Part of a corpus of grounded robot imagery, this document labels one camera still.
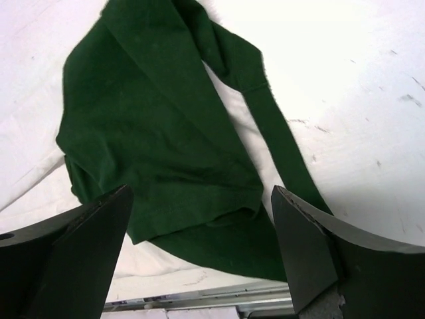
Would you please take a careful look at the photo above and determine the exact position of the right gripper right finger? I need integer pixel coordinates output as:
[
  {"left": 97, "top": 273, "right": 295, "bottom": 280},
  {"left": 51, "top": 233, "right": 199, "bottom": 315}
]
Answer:
[{"left": 272, "top": 186, "right": 424, "bottom": 319}]

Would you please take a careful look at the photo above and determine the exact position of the white and green t-shirt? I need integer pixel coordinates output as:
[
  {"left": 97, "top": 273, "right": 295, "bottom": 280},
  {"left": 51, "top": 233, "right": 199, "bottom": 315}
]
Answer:
[{"left": 0, "top": 0, "right": 336, "bottom": 296}]

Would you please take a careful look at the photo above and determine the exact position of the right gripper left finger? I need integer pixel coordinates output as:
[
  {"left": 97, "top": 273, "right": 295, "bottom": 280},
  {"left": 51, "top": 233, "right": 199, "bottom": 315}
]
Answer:
[{"left": 1, "top": 185, "right": 133, "bottom": 319}]

